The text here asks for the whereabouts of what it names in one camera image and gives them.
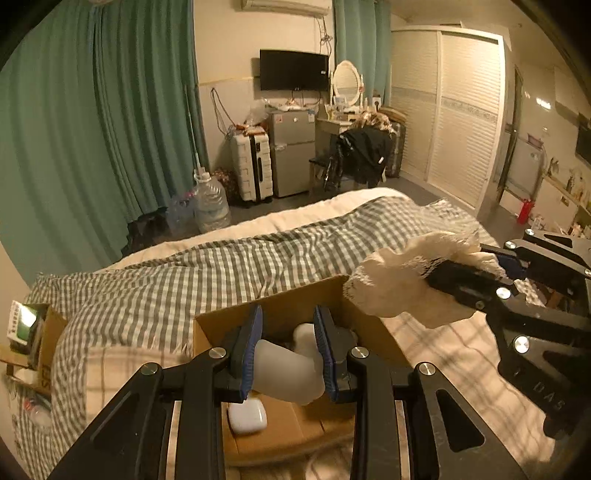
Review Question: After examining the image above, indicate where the black jacket on chair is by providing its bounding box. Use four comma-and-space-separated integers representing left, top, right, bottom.
322, 126, 394, 190

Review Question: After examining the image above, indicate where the black wall television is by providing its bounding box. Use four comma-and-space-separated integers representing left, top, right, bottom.
259, 49, 329, 92

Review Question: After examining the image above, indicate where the white sliding wardrobe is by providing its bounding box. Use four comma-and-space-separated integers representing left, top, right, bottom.
389, 25, 507, 213

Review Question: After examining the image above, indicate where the small cardboard box with items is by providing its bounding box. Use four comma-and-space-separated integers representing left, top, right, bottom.
1, 304, 67, 399

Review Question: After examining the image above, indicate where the open cardboard box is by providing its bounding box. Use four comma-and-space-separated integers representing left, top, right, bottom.
193, 275, 409, 467

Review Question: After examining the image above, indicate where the red fire extinguisher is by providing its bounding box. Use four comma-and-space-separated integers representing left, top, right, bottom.
517, 199, 535, 225

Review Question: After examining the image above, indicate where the green curtain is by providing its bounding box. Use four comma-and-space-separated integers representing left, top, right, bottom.
1, 1, 207, 283
332, 0, 392, 103

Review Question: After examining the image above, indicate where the oval white vanity mirror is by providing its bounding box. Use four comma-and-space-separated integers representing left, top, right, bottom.
332, 60, 363, 107

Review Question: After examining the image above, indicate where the white suitcase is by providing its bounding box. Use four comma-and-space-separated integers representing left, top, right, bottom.
230, 127, 273, 203

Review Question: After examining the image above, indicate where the green curtain left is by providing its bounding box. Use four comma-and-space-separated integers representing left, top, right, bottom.
1, 1, 207, 283

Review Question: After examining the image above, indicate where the white air conditioner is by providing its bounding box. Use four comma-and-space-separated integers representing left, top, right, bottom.
240, 0, 332, 17

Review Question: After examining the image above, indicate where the white plastic tube bottle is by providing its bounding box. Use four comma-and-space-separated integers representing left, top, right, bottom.
252, 323, 325, 405

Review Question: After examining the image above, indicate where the green gingham bed sheet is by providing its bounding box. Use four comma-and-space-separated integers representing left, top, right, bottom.
13, 188, 489, 479

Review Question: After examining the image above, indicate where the white lace cloth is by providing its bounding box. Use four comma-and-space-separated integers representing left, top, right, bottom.
344, 231, 509, 329

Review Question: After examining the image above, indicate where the light blue earbuds case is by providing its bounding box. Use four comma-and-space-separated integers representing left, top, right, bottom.
228, 398, 267, 436

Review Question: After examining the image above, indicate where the large clear water jug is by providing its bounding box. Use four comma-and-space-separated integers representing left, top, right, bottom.
194, 168, 231, 233

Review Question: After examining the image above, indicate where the green white book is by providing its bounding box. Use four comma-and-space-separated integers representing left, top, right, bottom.
7, 301, 38, 346

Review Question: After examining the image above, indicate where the green curtain right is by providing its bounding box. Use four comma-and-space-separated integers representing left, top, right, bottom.
332, 0, 392, 103

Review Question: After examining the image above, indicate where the silver mini fridge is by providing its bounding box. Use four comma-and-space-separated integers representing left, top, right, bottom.
269, 110, 315, 198

